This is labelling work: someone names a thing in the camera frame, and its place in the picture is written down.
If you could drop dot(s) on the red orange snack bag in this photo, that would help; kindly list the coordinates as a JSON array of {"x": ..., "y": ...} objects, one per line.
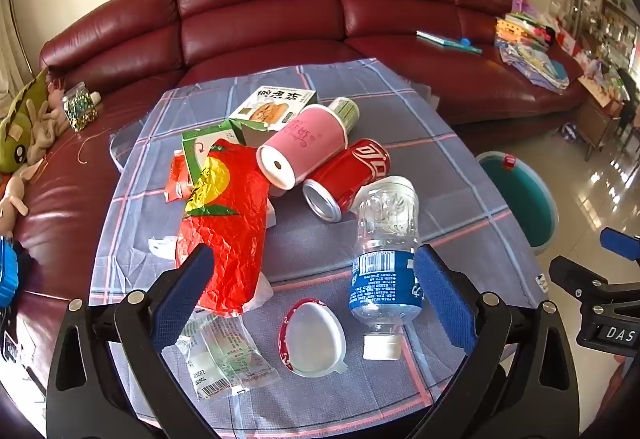
[{"x": 225, "y": 239}]

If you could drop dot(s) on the blue plastic item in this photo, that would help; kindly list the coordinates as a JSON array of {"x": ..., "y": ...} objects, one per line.
[{"x": 7, "y": 271}]

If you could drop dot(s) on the green and white food box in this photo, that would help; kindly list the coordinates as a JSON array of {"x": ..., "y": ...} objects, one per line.
[{"x": 272, "y": 111}]

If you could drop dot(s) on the pink plush toy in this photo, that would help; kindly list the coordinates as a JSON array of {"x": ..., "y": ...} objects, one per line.
[{"x": 15, "y": 199}]

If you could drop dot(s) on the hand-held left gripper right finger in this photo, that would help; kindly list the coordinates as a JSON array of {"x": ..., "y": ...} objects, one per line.
[{"x": 442, "y": 301}]

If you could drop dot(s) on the pile of colourful books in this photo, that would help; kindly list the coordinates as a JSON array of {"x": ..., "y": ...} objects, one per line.
[{"x": 525, "y": 54}]

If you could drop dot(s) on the clear plastic wrapper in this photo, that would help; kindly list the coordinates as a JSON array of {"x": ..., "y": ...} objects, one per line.
[{"x": 220, "y": 359}]

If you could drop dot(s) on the teal plastic bin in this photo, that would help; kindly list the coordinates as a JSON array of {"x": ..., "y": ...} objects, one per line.
[{"x": 525, "y": 204}]

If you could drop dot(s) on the red soda can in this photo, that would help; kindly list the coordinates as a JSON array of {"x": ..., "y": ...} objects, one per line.
[{"x": 350, "y": 169}]

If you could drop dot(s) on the dark red leather sofa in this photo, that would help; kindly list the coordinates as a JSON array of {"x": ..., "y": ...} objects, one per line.
[{"x": 260, "y": 4}]

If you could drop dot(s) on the wooden side cabinet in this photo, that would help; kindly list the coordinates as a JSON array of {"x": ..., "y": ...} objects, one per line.
[{"x": 595, "y": 119}]

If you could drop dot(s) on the beige plush toy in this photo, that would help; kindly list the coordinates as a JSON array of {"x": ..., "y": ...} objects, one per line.
[{"x": 45, "y": 124}]

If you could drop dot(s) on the blue and white ball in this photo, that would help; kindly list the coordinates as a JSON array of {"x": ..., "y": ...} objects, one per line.
[{"x": 570, "y": 132}]

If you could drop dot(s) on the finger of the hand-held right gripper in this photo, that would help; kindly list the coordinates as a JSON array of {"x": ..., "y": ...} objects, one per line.
[
  {"x": 620, "y": 243},
  {"x": 575, "y": 274}
]

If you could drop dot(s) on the clear plastic water bottle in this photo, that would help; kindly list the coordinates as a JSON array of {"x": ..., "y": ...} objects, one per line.
[{"x": 385, "y": 229}]

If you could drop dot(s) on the pink paper cup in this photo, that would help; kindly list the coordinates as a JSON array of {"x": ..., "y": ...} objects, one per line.
[{"x": 310, "y": 139}]

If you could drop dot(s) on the teal book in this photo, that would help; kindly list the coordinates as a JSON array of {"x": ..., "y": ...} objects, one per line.
[{"x": 445, "y": 40}]

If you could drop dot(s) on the light green carton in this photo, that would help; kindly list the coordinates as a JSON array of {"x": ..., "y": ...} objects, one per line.
[{"x": 205, "y": 149}]

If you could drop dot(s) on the white red-rimmed jelly cup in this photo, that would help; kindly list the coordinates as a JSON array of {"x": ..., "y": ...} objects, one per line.
[{"x": 315, "y": 339}]

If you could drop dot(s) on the blue plaid tablecloth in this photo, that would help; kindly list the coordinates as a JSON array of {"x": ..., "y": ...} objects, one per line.
[{"x": 430, "y": 119}]

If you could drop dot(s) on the green plush toy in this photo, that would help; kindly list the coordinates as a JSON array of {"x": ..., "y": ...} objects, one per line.
[{"x": 17, "y": 129}]

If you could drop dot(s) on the small white plastic piece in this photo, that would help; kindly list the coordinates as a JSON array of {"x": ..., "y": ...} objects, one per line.
[{"x": 162, "y": 246}]

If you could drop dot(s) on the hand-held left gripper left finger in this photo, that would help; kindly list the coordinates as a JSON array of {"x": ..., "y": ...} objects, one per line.
[{"x": 181, "y": 301}]

